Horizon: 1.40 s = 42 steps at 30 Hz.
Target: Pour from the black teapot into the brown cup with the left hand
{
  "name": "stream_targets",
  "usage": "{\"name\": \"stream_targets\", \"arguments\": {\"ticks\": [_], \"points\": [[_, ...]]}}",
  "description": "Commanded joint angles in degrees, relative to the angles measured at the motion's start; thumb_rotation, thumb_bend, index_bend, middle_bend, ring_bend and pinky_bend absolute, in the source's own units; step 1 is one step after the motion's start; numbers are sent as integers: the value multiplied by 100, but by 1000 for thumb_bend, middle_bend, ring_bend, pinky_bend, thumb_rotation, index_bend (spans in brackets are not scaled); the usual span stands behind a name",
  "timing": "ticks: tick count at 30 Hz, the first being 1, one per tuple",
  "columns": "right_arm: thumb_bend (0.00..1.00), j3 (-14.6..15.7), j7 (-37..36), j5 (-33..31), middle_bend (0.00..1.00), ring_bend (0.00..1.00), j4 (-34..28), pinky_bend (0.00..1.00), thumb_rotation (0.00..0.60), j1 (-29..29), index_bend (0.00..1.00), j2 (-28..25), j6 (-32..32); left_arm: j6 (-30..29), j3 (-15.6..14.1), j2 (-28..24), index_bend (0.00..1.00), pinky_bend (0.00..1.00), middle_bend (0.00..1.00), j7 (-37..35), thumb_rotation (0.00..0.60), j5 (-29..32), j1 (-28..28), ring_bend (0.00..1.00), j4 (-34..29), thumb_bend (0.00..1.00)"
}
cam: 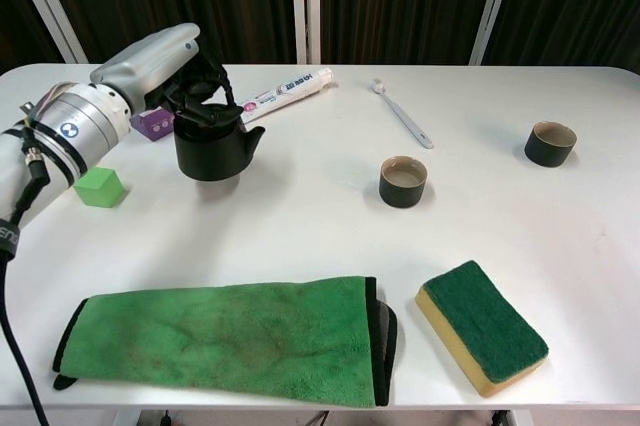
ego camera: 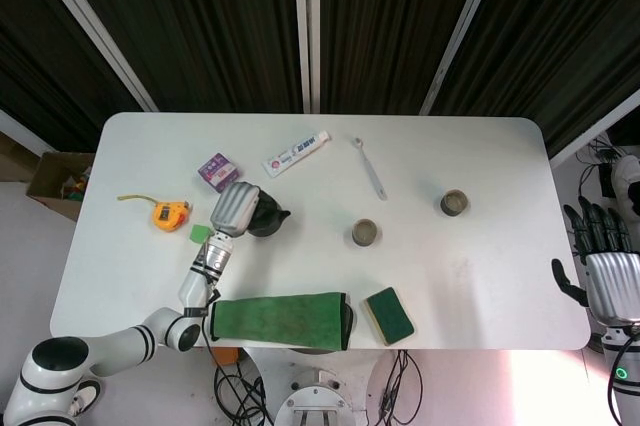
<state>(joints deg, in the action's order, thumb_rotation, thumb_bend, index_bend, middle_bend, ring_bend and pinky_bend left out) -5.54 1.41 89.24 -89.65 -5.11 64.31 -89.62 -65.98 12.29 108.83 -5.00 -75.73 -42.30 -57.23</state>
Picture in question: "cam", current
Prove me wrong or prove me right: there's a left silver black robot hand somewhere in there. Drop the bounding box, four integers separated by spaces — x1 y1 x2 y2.
89 23 247 128

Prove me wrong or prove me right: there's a black teapot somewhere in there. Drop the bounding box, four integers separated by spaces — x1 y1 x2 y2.
172 101 267 183

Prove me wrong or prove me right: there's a dark cup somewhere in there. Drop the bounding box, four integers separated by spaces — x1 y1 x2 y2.
523 120 578 169
378 155 430 209

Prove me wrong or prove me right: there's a purple white small box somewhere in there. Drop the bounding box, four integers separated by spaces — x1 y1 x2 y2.
129 108 176 142

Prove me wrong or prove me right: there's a green cube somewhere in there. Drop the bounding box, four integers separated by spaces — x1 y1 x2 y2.
72 166 125 208

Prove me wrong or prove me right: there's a white toothpaste tube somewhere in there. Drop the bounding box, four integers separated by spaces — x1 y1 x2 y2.
238 66 335 126

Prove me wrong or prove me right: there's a white toothbrush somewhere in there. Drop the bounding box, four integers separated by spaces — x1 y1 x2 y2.
370 78 435 150

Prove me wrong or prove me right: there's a green microfibre towel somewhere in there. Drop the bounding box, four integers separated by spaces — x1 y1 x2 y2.
52 275 399 410

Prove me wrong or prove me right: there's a green yellow sponge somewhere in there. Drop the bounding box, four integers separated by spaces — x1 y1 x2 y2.
414 259 550 399

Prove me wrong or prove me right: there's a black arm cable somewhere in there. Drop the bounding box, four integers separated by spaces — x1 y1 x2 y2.
0 143 51 426

